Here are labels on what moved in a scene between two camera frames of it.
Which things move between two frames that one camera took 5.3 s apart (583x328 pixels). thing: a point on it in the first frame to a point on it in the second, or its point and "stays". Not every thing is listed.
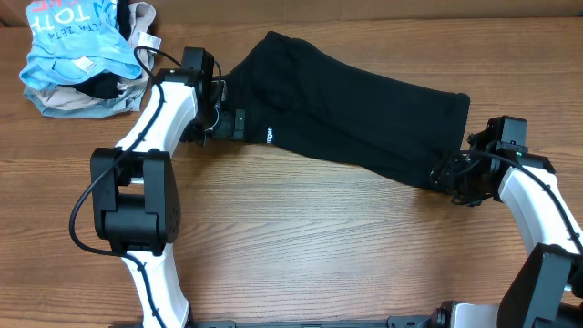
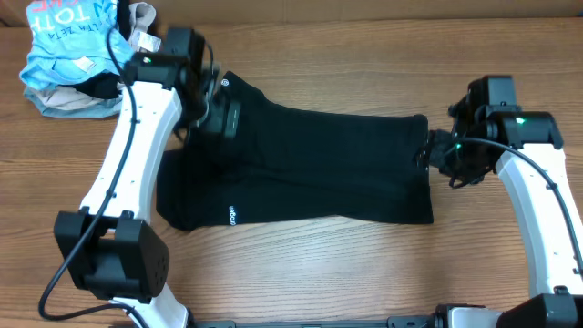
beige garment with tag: x=140 y=19 stays
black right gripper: x=444 y=174 to x=434 y=153
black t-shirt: x=301 y=98 to x=298 y=165
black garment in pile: x=107 y=85 stays
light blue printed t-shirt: x=76 y=39 stays
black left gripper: x=226 y=128 stays
